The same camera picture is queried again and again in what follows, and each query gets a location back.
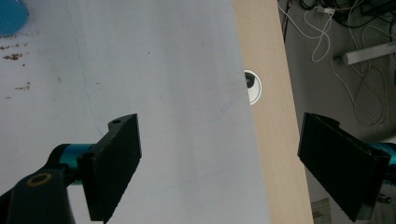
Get white round cable grommet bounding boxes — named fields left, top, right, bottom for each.
left=244, top=69, right=263, bottom=106

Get beige thin cable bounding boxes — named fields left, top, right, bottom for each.
left=329, top=0, right=396, bottom=127

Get scattered brown crumbs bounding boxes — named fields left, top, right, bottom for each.
left=0, top=33, right=32, bottom=101

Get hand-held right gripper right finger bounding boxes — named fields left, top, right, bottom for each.
left=297, top=111, right=392, bottom=223

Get white cable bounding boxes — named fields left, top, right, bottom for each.
left=277, top=3, right=336, bottom=63

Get white table mat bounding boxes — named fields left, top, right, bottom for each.
left=0, top=0, right=273, bottom=224

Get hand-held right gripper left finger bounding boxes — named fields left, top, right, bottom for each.
left=77, top=113, right=143, bottom=224

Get white power strip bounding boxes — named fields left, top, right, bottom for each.
left=332, top=41, right=396, bottom=66

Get blue round object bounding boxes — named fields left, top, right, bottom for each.
left=0, top=0, right=30, bottom=38

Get white plug connector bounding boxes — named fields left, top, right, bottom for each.
left=314, top=6, right=336, bottom=16

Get black cable bundle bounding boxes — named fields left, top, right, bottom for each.
left=281, top=0, right=396, bottom=43

